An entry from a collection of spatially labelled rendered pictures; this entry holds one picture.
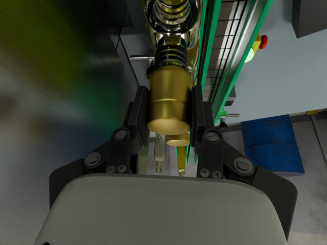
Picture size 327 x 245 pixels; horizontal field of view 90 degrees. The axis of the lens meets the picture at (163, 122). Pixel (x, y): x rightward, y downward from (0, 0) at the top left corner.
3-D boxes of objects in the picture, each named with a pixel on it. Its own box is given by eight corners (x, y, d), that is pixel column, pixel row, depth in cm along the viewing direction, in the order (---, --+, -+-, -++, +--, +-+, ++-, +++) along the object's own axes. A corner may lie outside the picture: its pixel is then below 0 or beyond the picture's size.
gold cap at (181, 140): (167, 120, 27) (166, 146, 25) (166, 110, 24) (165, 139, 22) (189, 121, 27) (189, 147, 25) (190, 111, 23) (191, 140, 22)
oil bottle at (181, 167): (177, 141, 120) (176, 182, 109) (185, 142, 119) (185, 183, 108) (177, 144, 125) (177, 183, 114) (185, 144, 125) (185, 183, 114)
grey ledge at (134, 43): (124, 10, 44) (117, 40, 39) (157, 8, 43) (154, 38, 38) (163, 131, 130) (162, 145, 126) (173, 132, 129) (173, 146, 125)
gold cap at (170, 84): (146, 65, 12) (139, 118, 11) (193, 64, 12) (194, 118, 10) (153, 92, 16) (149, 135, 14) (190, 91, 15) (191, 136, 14)
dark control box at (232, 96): (215, 81, 74) (217, 97, 71) (234, 80, 73) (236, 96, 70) (212, 91, 82) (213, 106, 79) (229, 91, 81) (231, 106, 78)
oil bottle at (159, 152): (156, 118, 85) (153, 171, 74) (167, 120, 85) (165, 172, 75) (155, 123, 90) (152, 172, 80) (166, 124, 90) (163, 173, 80)
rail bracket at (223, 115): (217, 94, 61) (220, 127, 56) (238, 93, 61) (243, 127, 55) (215, 99, 65) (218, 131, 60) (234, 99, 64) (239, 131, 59)
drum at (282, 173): (287, 114, 256) (304, 178, 218) (243, 121, 290) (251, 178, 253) (286, 94, 207) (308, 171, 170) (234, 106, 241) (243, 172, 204)
